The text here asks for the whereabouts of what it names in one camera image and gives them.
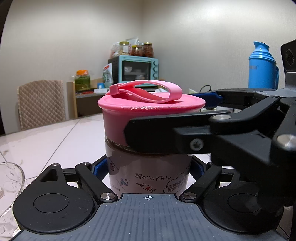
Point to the quilted chair back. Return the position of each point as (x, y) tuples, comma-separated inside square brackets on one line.
[(41, 104)]

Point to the glass jar pale contents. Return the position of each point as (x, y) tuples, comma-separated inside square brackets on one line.
[(124, 49)]

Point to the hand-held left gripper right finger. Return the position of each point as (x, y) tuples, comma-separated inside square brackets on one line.
[(197, 171)]

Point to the white printed package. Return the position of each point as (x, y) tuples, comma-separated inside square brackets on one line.
[(107, 76)]

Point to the pink bottle cap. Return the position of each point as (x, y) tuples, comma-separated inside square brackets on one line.
[(115, 120)]

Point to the dark wooden sideboard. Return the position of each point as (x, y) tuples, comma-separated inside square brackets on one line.
[(87, 104)]

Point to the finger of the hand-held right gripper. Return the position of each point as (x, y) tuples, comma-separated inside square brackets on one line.
[(161, 129), (210, 99)]

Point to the clear glass bowl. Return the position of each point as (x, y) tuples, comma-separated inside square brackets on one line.
[(13, 180)]

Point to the teal toaster oven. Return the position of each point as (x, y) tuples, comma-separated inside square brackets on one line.
[(138, 58)]

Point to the white paper bag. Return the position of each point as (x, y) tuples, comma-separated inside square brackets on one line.
[(134, 41)]

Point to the jars on oven top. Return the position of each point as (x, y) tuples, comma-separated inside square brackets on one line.
[(148, 51)]

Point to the brown cardboard piece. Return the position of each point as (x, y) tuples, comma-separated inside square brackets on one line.
[(94, 83)]

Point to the blue thermos jug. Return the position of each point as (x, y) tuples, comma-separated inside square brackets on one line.
[(261, 69)]

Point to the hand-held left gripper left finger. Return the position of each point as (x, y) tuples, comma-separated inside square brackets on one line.
[(100, 170)]

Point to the small jar red contents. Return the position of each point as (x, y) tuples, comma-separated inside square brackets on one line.
[(136, 51)]

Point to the clear plastic bag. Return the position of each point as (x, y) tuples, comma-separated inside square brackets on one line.
[(114, 52)]

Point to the green pickle jar orange lid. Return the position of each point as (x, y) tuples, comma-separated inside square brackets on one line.
[(82, 81)]

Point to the small blue white box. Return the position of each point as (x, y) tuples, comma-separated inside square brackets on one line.
[(100, 85)]

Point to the pink printed bottle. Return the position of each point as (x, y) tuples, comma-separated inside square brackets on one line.
[(148, 166)]

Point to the white flat box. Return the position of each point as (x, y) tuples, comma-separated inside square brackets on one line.
[(100, 90)]

